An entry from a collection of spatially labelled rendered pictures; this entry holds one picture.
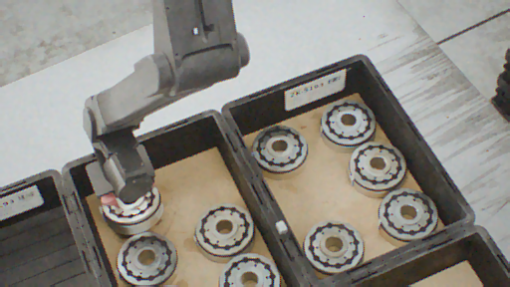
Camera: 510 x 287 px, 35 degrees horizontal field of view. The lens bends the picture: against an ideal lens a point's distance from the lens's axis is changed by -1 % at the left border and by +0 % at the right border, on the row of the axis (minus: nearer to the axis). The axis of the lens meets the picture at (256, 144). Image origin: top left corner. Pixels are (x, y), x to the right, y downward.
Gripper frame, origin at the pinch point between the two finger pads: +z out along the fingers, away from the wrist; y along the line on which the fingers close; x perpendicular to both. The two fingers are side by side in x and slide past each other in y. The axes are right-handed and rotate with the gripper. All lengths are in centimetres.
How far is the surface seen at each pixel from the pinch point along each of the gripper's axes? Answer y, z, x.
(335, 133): 39.4, 3.6, -1.4
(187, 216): 8.4, 6.2, -4.7
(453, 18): 128, 92, 74
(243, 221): 16.5, 3.0, -11.4
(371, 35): 65, 20, 29
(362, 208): 37.3, 6.3, -16.4
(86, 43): 9, 91, 119
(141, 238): -0.7, 3.2, -6.9
